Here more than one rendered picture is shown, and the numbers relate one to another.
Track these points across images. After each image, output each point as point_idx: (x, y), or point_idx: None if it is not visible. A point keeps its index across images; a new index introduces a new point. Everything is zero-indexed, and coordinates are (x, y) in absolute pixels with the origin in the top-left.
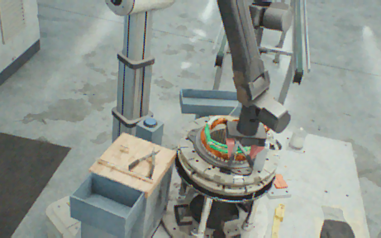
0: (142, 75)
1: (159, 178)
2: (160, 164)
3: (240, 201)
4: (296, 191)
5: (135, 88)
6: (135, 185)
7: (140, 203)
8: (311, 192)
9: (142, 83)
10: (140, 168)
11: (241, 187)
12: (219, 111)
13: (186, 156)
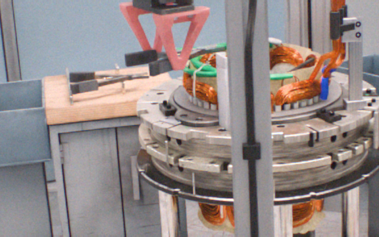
0: (306, 13)
1: (98, 111)
2: (126, 97)
3: (167, 187)
4: None
5: (291, 39)
6: (49, 100)
7: (28, 124)
8: None
9: (308, 33)
10: (93, 92)
11: (177, 153)
12: None
13: (157, 86)
